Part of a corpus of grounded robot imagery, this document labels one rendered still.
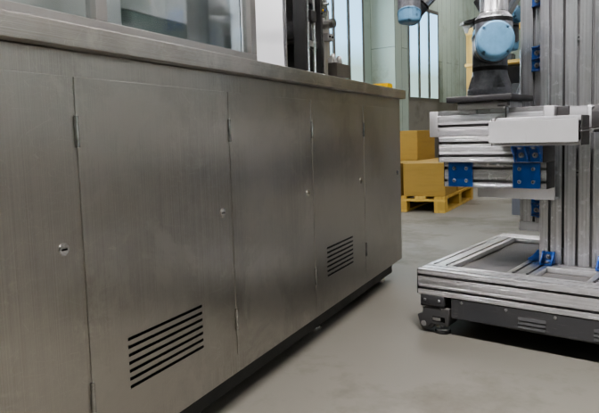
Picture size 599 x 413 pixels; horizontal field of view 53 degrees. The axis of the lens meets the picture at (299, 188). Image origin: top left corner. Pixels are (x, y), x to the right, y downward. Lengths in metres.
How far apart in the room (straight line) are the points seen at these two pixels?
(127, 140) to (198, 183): 0.25
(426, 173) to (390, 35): 1.95
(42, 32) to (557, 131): 1.42
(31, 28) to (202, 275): 0.67
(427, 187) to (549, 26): 3.26
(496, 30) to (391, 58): 4.73
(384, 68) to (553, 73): 4.59
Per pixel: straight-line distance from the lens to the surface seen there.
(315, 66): 2.34
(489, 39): 2.00
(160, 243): 1.29
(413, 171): 5.39
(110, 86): 1.18
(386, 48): 6.74
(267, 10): 2.43
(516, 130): 1.95
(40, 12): 1.15
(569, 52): 2.25
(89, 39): 1.12
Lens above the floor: 0.70
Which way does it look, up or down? 5 degrees down
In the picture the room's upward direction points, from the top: 2 degrees counter-clockwise
